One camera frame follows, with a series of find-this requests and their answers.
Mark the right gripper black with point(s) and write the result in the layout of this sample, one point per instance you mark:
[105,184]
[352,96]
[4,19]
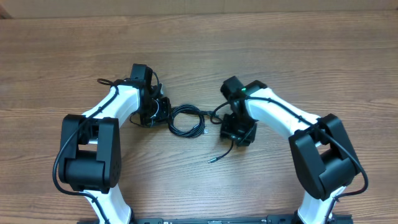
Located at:
[228,133]

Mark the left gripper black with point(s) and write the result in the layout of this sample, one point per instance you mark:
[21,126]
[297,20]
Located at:
[166,111]

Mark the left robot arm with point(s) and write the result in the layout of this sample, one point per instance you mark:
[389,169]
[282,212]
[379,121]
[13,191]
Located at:
[89,160]

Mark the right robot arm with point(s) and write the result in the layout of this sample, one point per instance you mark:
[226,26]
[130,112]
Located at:
[324,158]

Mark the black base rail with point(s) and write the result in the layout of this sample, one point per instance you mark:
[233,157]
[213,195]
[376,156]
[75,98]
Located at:
[214,221]

